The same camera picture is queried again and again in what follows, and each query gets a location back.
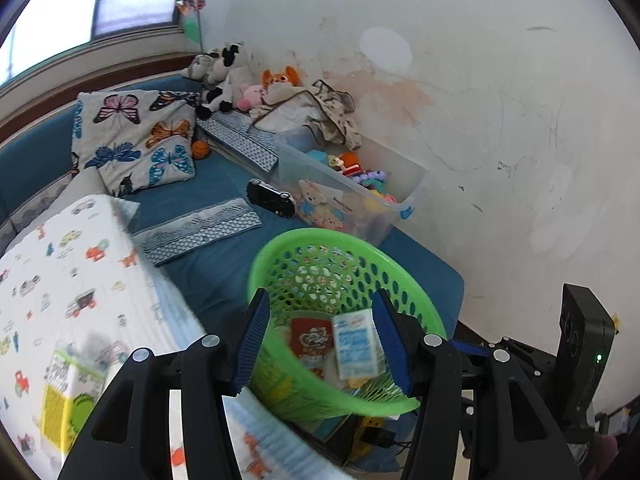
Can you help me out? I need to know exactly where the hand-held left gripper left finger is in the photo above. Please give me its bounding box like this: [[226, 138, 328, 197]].
[[59, 287, 271, 480]]

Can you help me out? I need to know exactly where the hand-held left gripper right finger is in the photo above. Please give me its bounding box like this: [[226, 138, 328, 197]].
[[371, 287, 583, 480]]

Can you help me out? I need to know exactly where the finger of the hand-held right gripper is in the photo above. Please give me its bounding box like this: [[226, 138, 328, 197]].
[[447, 338, 493, 361]]

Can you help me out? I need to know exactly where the white and blue milk carton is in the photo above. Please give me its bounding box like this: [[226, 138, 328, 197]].
[[331, 309, 387, 381]]

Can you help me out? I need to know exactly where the green plastic basket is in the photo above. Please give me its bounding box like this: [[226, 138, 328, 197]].
[[247, 228, 448, 423]]

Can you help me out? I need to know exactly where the person's right forearm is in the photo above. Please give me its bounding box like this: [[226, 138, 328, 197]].
[[587, 432, 633, 480]]

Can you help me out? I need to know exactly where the yellow power strip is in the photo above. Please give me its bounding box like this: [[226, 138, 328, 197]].
[[350, 412, 401, 461]]

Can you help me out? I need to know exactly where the blue sofa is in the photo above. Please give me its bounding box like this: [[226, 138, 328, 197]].
[[0, 75, 466, 471]]

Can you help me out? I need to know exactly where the black plug adapter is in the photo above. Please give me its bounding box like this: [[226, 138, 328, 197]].
[[367, 427, 397, 448]]

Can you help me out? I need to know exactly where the grey patterned mat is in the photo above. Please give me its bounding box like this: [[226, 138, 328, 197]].
[[196, 110, 281, 171], [132, 199, 263, 267]]

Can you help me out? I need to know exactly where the clear plastic storage bin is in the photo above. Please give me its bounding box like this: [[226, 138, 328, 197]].
[[272, 130, 431, 248]]

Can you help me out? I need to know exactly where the black toy car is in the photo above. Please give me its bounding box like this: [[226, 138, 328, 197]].
[[246, 178, 298, 220]]

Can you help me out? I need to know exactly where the pile of colourful toys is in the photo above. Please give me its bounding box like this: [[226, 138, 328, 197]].
[[305, 149, 391, 201]]

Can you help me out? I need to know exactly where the small butterfly print pillow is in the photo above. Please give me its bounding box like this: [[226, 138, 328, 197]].
[[96, 132, 197, 198]]

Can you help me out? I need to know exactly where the green and yellow drink carton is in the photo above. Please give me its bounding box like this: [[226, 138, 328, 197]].
[[42, 345, 108, 456]]

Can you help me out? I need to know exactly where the beige cloth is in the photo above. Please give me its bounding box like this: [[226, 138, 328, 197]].
[[250, 80, 362, 150]]

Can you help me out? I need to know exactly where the pink plush toy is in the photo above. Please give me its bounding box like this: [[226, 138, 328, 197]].
[[236, 82, 266, 112]]

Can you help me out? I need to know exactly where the grey patterned cushion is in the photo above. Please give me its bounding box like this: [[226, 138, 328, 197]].
[[0, 170, 101, 256]]

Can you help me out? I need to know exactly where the black and white cow plush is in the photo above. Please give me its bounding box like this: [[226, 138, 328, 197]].
[[194, 42, 247, 121]]

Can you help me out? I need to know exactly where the large butterfly print pillow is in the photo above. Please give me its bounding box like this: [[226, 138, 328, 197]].
[[70, 89, 201, 171]]

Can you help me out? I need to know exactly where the orange fox plush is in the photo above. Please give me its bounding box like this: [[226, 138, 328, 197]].
[[261, 66, 303, 96]]

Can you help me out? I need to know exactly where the grey plush toy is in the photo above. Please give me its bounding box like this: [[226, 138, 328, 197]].
[[181, 52, 221, 81]]

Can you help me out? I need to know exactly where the colourful pinwheel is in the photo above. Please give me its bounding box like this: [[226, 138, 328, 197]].
[[175, 0, 208, 53]]

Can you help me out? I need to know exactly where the window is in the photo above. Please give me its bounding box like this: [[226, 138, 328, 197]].
[[0, 0, 193, 86]]

